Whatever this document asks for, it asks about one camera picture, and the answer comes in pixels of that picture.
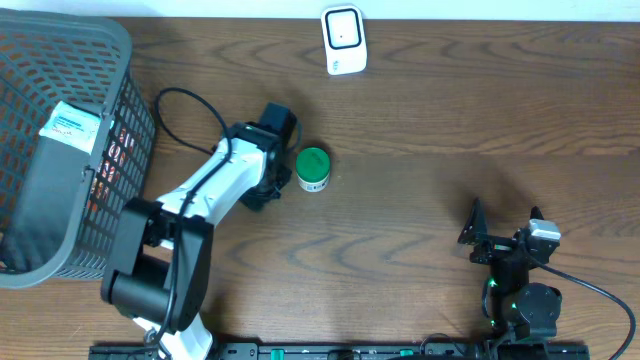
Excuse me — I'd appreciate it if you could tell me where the green lid jar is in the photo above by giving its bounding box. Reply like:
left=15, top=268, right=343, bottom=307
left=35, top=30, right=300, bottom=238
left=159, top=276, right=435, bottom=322
left=295, top=147, right=331, bottom=192

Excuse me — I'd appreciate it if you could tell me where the red chocolate bar wrapper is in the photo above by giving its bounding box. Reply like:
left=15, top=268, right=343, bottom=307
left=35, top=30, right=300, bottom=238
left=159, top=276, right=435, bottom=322
left=88, top=126, right=136, bottom=210

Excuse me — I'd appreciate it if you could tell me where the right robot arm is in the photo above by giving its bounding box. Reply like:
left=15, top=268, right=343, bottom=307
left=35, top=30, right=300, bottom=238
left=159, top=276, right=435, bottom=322
left=458, top=198, right=562, bottom=359

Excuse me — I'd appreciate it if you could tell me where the white teal wipes packet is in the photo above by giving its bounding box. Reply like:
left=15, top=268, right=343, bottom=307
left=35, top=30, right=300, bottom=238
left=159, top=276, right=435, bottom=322
left=39, top=101, right=102, bottom=154

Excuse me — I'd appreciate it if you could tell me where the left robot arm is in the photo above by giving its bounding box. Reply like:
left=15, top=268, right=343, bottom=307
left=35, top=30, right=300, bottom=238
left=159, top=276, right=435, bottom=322
left=89, top=103, right=300, bottom=359

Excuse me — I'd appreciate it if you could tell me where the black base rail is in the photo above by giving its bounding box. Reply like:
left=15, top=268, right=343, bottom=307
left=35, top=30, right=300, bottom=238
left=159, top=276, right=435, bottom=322
left=88, top=341, right=591, bottom=360

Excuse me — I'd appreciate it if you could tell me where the grey plastic mesh basket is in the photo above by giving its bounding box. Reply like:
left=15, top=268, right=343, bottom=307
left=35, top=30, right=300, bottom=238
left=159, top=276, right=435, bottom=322
left=1, top=9, right=156, bottom=289

